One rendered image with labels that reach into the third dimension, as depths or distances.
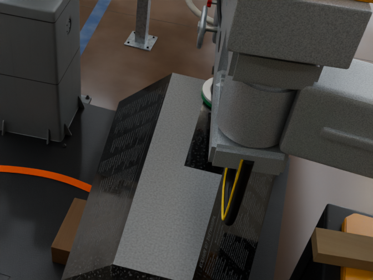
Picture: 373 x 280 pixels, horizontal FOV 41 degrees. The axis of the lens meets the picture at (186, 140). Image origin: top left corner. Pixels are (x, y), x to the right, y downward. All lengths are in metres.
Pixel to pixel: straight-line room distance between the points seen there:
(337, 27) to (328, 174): 2.18
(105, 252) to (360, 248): 0.80
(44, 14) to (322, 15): 1.72
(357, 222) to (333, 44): 0.95
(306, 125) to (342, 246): 0.59
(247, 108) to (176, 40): 2.76
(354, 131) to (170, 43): 2.81
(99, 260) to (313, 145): 0.74
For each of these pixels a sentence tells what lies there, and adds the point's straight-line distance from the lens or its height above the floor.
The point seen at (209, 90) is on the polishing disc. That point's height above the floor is 0.83.
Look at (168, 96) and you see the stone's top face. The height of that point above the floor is 0.80.
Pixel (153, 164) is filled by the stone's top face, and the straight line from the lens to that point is 1.78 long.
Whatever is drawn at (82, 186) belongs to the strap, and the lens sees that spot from 2.74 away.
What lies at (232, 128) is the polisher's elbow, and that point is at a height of 1.27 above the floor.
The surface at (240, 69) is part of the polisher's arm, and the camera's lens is 1.12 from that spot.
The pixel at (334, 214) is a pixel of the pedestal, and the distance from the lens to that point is 1.90.
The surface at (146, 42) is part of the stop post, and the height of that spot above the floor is 0.01.
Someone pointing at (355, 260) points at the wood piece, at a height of 0.82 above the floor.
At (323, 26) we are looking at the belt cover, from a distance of 1.00.
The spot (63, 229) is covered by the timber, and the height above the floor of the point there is 0.14.
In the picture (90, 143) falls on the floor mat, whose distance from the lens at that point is 2.97.
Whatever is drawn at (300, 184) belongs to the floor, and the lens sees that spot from 3.00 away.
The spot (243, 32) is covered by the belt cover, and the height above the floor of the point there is 1.60.
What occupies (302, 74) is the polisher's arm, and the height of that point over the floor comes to 1.48.
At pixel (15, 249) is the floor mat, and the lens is 2.54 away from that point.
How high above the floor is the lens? 2.09
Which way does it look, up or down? 43 degrees down
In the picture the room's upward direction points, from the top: 10 degrees clockwise
